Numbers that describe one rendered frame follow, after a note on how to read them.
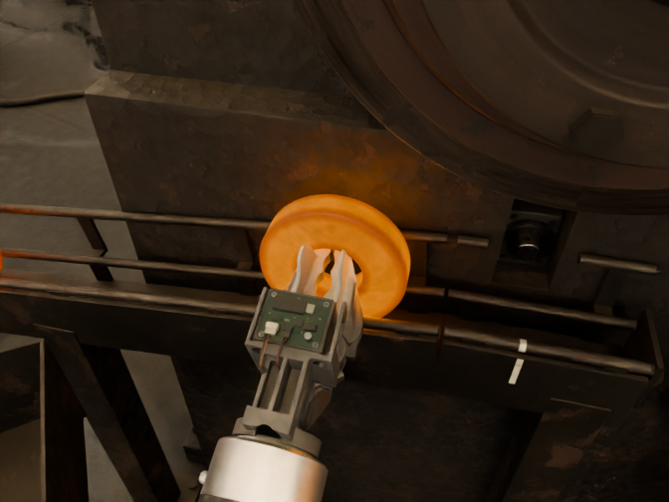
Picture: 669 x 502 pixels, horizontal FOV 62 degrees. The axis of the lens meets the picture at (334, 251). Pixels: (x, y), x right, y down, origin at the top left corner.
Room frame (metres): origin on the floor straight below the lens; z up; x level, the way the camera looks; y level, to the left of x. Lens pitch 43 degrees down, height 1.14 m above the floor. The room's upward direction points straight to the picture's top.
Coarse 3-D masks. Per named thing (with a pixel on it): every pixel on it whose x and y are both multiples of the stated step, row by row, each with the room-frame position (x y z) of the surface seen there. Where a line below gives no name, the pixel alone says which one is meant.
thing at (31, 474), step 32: (0, 352) 0.32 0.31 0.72; (32, 352) 0.33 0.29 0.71; (0, 384) 0.31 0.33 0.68; (32, 384) 0.32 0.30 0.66; (64, 384) 0.32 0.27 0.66; (0, 416) 0.30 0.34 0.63; (32, 416) 0.31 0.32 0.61; (64, 416) 0.28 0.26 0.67; (0, 448) 0.28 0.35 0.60; (32, 448) 0.28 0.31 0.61; (64, 448) 0.25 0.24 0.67; (0, 480) 0.25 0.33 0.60; (32, 480) 0.25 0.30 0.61; (64, 480) 0.22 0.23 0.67
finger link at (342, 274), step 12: (336, 252) 0.40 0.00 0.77; (336, 264) 0.39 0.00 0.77; (348, 264) 0.38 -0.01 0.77; (336, 276) 0.37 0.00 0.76; (348, 276) 0.37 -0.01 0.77; (336, 288) 0.34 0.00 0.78; (348, 288) 0.36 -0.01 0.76; (336, 300) 0.33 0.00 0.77; (348, 300) 0.35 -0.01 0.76; (336, 312) 0.33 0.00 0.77; (348, 312) 0.34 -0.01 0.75
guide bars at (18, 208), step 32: (192, 224) 0.50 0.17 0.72; (224, 224) 0.49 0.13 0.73; (256, 224) 0.48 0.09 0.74; (32, 256) 0.53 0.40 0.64; (64, 256) 0.52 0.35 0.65; (96, 256) 0.52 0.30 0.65; (416, 256) 0.44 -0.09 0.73; (256, 288) 0.47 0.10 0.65; (416, 288) 0.42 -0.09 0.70; (608, 288) 0.39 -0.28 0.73; (480, 320) 0.40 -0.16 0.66; (576, 320) 0.37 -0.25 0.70; (608, 320) 0.37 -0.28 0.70
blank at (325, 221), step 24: (288, 216) 0.41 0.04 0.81; (312, 216) 0.40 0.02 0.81; (336, 216) 0.40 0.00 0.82; (360, 216) 0.40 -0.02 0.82; (384, 216) 0.41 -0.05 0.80; (264, 240) 0.41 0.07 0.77; (288, 240) 0.41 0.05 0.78; (312, 240) 0.40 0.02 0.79; (336, 240) 0.39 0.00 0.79; (360, 240) 0.39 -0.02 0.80; (384, 240) 0.39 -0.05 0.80; (264, 264) 0.41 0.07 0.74; (288, 264) 0.41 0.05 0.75; (360, 264) 0.39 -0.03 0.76; (384, 264) 0.38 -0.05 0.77; (408, 264) 0.39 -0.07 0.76; (360, 288) 0.39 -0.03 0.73; (384, 288) 0.38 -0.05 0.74; (384, 312) 0.38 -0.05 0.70
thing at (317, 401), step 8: (320, 392) 0.28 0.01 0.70; (328, 392) 0.30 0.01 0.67; (312, 400) 0.26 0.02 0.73; (320, 400) 0.28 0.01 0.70; (328, 400) 0.30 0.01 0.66; (312, 408) 0.25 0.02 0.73; (320, 408) 0.27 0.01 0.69; (312, 416) 0.25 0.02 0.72; (304, 424) 0.24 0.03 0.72; (312, 424) 0.25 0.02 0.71
